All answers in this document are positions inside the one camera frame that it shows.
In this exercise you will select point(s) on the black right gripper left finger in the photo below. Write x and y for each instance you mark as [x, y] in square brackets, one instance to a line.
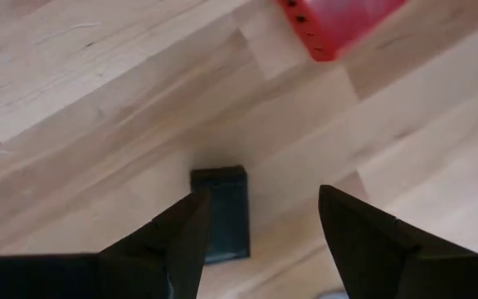
[139, 270]

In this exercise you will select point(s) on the red charger block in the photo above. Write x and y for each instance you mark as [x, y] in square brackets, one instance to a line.
[338, 25]

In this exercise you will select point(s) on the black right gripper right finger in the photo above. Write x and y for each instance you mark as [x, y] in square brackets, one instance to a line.
[388, 257]

